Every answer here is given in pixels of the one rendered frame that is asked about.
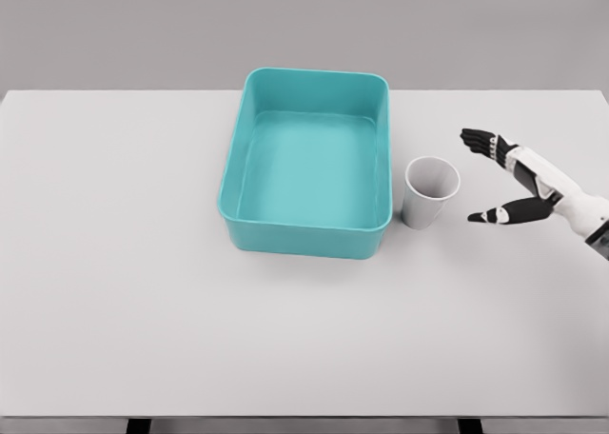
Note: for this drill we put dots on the white paper cup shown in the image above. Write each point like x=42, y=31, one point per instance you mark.
x=421, y=210

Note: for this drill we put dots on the teal plastic basket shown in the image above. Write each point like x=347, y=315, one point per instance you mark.
x=309, y=167

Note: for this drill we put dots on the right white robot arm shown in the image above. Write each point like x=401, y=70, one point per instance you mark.
x=595, y=220

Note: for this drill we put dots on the white table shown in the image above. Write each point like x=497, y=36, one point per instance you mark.
x=190, y=310

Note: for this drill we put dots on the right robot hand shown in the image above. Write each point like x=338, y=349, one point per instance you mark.
x=537, y=172

